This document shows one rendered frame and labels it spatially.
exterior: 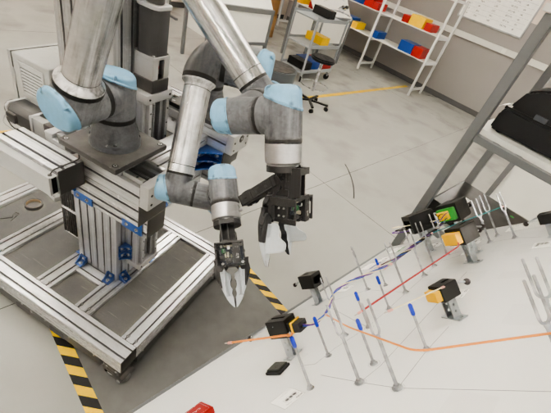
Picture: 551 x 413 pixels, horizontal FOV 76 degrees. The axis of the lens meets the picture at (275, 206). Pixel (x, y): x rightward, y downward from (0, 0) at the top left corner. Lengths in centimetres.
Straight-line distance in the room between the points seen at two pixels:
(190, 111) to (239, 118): 32
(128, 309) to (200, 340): 43
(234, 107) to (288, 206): 22
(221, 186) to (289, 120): 31
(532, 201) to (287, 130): 337
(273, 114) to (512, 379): 55
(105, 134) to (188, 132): 27
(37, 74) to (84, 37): 67
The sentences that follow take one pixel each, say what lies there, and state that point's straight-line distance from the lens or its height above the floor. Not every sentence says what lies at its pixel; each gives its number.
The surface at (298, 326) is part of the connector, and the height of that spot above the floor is 117.
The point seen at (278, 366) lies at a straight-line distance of 81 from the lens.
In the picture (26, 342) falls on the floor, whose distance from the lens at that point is 215.
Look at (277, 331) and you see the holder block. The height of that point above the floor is 113.
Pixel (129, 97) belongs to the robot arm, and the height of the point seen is 134.
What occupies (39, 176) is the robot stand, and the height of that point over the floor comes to 106.
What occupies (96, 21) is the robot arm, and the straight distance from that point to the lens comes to 89.
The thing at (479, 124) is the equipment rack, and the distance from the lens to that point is 144.
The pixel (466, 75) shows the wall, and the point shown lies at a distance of 840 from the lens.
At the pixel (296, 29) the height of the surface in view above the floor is 51.
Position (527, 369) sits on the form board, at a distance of 62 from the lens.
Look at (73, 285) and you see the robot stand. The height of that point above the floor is 21.
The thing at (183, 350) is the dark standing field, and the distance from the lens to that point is 205.
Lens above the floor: 180
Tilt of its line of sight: 37 degrees down
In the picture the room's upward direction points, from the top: 19 degrees clockwise
